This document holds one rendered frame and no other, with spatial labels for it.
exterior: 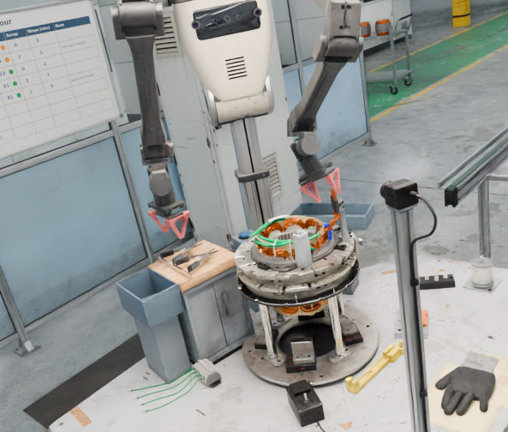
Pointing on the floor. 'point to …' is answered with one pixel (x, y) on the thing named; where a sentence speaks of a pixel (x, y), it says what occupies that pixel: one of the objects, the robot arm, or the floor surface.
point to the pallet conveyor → (481, 178)
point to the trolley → (392, 58)
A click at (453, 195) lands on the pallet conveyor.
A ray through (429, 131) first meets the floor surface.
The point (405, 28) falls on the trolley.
